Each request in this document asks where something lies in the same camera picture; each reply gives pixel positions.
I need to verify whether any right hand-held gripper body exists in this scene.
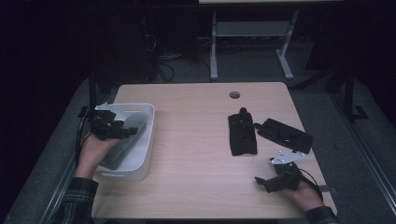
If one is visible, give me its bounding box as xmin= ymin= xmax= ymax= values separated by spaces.
xmin=266 ymin=150 xmax=307 ymax=192

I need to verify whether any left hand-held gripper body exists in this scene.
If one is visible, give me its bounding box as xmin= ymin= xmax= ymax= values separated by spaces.
xmin=90 ymin=102 xmax=129 ymax=142

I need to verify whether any grey mitten with label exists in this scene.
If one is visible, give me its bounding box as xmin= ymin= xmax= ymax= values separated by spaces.
xmin=102 ymin=136 xmax=139 ymax=171

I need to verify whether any white plastic bin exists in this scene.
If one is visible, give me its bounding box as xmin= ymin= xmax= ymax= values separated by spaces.
xmin=92 ymin=103 xmax=156 ymax=182

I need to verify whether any black glove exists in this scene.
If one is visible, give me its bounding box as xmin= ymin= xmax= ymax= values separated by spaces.
xmin=227 ymin=106 xmax=259 ymax=157
xmin=253 ymin=118 xmax=315 ymax=155

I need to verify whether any person's right hand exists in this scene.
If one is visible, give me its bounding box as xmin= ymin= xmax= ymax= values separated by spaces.
xmin=279 ymin=180 xmax=325 ymax=213

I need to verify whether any person's left hand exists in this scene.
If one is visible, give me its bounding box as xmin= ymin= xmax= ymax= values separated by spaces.
xmin=74 ymin=133 xmax=126 ymax=180

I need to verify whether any left hand-held gripper black cable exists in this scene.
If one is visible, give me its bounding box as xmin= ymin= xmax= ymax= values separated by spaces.
xmin=75 ymin=114 xmax=95 ymax=166

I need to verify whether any hand-held gripper black cable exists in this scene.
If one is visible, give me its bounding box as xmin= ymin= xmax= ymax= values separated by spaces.
xmin=297 ymin=168 xmax=325 ymax=202
xmin=75 ymin=114 xmax=95 ymax=166

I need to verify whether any right hand-held gripper black cable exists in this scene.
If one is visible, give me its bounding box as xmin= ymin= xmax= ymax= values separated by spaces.
xmin=297 ymin=168 xmax=325 ymax=202

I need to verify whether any black stand post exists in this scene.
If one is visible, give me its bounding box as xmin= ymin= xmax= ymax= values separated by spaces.
xmin=342 ymin=63 xmax=370 ymax=123
xmin=78 ymin=69 xmax=98 ymax=119

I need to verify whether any tangle of floor cables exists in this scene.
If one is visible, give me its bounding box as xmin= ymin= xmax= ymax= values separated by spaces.
xmin=142 ymin=32 xmax=213 ymax=84

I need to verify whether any grey metal table frame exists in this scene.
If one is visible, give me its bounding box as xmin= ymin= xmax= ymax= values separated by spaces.
xmin=209 ymin=8 xmax=300 ymax=81

